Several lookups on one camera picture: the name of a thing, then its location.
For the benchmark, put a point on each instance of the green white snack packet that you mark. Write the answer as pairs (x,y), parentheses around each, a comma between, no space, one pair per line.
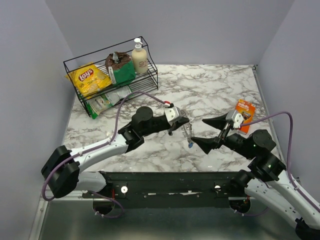
(114,96)

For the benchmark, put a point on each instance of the yellow chips bag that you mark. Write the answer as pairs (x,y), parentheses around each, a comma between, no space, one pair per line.
(89,79)

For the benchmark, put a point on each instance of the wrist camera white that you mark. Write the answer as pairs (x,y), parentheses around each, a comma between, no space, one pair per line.
(234,119)
(172,114)

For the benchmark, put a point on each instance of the metal disc with key rings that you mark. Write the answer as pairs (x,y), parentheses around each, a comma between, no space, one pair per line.
(187,131)

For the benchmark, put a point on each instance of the cream soap pump bottle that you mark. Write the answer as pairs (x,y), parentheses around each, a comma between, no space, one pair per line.
(139,57)

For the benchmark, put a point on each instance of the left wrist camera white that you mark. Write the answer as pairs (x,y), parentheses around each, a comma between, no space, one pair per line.
(172,114)

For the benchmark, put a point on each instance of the green brown coffee bag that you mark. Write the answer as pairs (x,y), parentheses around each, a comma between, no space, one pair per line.
(120,68)

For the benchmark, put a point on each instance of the black wire shelf rack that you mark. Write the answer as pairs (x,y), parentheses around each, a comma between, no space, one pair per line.
(145,82)

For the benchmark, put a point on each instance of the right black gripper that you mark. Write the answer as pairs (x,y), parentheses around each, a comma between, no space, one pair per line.
(219,122)

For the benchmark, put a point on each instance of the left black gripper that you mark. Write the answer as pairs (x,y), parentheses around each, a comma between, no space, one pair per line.
(179,122)

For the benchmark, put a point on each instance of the orange razor box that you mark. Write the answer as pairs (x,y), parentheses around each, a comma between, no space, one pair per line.
(246,109)

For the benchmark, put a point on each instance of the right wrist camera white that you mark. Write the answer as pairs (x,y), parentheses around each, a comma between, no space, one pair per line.
(234,119)

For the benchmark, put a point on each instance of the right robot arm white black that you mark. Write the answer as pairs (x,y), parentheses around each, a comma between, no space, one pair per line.
(268,180)

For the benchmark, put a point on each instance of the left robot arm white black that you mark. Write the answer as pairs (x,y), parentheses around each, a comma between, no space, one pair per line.
(65,168)

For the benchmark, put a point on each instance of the blue key tag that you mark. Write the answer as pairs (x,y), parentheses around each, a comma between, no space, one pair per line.
(190,144)

